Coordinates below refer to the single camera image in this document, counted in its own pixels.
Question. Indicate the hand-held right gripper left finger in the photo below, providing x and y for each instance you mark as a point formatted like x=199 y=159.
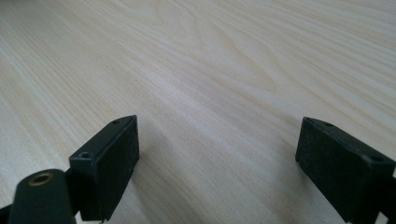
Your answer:
x=106 y=174

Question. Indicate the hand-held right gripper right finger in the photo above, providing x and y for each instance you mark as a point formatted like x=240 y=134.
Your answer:
x=342 y=174

